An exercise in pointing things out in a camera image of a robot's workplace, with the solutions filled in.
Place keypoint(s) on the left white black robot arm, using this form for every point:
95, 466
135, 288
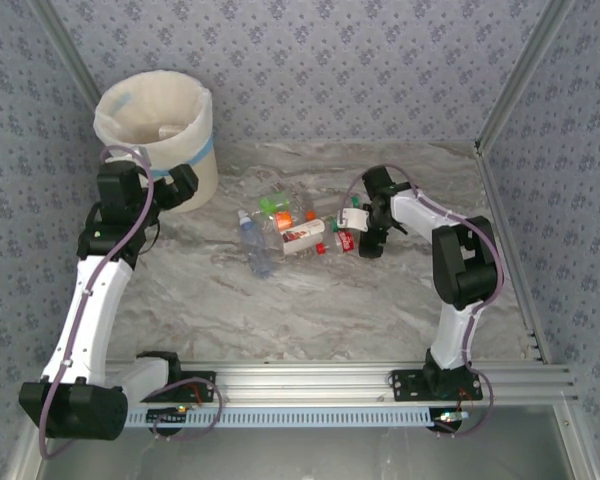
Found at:
95, 310

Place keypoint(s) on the clear water bottle purple label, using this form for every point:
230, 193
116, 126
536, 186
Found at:
254, 245

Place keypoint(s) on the clear bottle orange label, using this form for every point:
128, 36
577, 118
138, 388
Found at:
282, 220

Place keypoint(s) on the white plastic bin liner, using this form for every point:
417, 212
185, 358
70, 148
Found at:
145, 105

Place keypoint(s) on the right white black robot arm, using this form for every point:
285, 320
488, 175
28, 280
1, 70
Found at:
452, 330

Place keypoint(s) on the clear bottle green label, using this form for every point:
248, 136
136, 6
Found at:
272, 204

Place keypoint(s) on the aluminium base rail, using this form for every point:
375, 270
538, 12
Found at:
300, 382

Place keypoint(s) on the clear bottle red label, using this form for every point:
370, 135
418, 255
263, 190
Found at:
346, 241

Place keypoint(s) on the small black controller board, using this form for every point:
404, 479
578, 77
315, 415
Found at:
165, 415
450, 417

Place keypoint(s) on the white bottle red print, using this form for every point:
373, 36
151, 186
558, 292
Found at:
305, 236

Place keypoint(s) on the aluminium table side rail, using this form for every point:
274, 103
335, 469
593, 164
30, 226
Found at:
506, 225

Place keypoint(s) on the grey metal front tray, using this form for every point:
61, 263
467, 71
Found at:
300, 455

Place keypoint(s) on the clear bottle green cap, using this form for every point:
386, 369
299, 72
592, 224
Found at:
332, 223

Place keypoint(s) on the aluminium frame post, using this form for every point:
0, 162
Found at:
67, 45
522, 75

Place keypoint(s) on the cream ribbed waste bin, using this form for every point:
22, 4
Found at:
200, 185

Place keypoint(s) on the clear bottle small orange cap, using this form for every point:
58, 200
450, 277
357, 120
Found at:
310, 215

